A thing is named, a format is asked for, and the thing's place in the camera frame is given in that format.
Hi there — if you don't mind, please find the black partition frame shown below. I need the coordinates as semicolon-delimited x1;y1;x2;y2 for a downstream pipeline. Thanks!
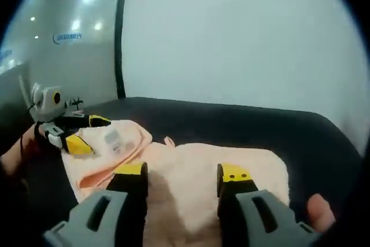
113;0;131;101

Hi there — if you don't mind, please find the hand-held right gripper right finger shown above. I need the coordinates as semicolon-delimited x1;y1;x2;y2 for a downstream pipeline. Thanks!
216;163;322;247

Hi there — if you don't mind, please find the pink towel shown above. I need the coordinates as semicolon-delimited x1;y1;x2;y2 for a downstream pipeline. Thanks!
60;119;290;247

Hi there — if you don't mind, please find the person's right hand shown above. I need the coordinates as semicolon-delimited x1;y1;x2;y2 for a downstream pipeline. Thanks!
306;193;336;234

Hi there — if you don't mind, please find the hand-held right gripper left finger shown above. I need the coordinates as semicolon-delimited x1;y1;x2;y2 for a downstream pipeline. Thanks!
43;161;149;247

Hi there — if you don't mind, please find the person's left hand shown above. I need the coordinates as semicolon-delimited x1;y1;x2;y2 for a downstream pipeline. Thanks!
0;125;49;179

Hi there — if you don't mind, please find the black table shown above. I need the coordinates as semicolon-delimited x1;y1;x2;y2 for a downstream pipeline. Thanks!
0;95;364;247

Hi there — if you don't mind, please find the small black stand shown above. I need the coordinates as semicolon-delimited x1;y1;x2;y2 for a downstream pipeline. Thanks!
68;97;85;112

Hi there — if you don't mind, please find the white leaning board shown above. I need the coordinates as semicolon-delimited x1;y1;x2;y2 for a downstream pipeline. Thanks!
18;73;31;108

